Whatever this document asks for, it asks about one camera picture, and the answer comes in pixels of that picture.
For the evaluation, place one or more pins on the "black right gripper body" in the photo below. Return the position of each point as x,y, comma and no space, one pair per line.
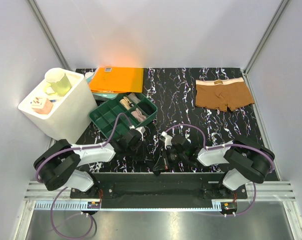
173,156

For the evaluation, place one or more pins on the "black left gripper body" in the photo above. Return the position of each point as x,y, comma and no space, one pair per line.
136,152

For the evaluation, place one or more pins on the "black underwear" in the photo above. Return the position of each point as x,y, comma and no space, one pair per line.
161,165

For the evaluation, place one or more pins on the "brown boxer briefs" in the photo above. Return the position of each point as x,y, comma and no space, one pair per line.
223,95

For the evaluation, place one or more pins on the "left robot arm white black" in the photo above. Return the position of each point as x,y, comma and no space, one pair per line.
57,167

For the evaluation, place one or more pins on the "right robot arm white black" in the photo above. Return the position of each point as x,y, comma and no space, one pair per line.
250,161

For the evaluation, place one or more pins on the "pink rolled sock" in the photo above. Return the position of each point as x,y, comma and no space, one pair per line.
137,114

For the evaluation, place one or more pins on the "green divided organizer tray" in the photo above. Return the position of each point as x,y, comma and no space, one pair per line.
112,119

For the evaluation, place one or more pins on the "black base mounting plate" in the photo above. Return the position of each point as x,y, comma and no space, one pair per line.
150,184

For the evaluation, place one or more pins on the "beige rolled sock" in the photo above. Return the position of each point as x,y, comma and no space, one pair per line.
126,103

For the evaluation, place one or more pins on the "grey rolled sock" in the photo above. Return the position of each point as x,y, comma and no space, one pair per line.
134,98

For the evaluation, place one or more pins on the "white storage bin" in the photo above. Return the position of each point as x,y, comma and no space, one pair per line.
69,116

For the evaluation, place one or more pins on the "orange and teal folders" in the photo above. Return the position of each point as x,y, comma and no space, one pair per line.
107,82

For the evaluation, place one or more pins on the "yellow green cup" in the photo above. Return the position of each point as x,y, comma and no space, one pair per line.
57,82

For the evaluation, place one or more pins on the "pink box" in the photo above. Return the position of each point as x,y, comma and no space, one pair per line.
42,105

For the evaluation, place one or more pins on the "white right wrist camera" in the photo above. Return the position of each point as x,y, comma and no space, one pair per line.
166,138

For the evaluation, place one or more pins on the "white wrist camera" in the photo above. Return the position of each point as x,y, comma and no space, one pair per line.
166,138
140,129

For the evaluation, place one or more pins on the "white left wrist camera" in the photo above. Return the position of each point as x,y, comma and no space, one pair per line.
140,129

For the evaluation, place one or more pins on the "aluminium front rail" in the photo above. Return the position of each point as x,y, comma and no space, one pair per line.
66,200

